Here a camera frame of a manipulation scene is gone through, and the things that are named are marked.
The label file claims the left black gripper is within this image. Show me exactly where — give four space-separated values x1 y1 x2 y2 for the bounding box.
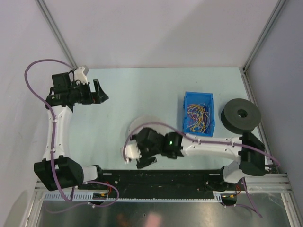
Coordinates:
69 79 108 105

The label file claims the white cable spool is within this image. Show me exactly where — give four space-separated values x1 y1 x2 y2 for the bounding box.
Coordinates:
128 115 170 135

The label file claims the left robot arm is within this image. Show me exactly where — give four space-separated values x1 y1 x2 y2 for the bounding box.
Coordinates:
34 72 108 191

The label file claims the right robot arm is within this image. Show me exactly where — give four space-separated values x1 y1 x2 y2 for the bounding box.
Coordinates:
131 127 266 190

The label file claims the blue plastic bin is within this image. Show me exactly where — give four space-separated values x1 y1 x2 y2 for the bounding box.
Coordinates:
182 91 215 137

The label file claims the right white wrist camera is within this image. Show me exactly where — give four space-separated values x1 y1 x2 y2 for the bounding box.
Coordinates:
121 143 142 163

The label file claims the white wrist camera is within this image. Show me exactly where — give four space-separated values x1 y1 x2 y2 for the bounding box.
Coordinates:
73 66 89 84
121 143 142 163

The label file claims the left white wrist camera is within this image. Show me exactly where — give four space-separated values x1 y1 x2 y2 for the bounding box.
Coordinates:
73 66 89 84

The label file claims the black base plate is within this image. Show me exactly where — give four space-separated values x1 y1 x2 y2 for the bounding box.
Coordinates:
79 169 243 200

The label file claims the bundle of coloured wires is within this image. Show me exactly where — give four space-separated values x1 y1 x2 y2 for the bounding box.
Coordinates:
185 102 213 133

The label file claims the slotted grey cable duct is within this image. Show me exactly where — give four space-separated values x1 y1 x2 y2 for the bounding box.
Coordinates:
44 192 222 202

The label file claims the left aluminium frame post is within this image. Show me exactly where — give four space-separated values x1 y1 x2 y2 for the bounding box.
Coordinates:
35 0 77 68

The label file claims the aluminium frame post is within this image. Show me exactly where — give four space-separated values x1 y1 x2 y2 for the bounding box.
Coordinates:
35 0 77 68
241 0 288 71

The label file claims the dark grey cable spool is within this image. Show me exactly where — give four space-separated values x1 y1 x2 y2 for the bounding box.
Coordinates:
220 98 261 134

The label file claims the right aluminium frame post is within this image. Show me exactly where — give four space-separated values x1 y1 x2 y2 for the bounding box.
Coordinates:
241 0 288 71

